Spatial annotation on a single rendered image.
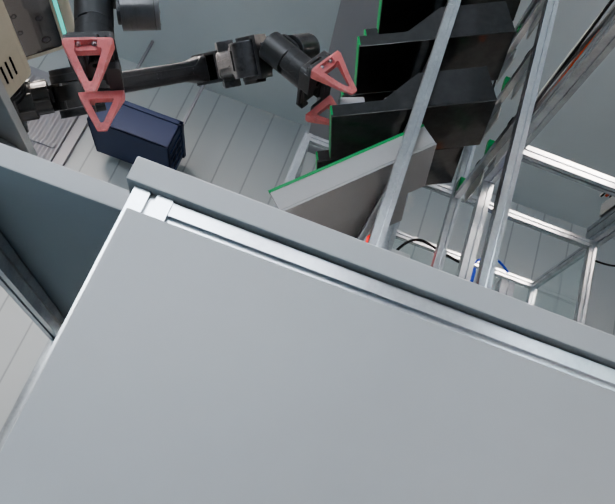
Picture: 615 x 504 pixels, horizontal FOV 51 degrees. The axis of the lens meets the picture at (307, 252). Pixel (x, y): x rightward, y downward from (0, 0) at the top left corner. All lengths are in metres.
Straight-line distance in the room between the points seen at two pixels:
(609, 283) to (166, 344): 4.31
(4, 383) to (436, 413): 3.53
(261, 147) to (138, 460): 3.93
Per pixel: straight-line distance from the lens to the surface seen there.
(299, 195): 1.02
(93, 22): 1.05
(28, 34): 1.43
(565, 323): 0.76
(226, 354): 0.65
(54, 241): 1.05
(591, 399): 0.76
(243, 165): 4.40
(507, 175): 1.08
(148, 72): 1.60
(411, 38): 1.23
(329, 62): 1.16
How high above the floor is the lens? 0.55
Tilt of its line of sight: 24 degrees up
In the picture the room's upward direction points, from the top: 21 degrees clockwise
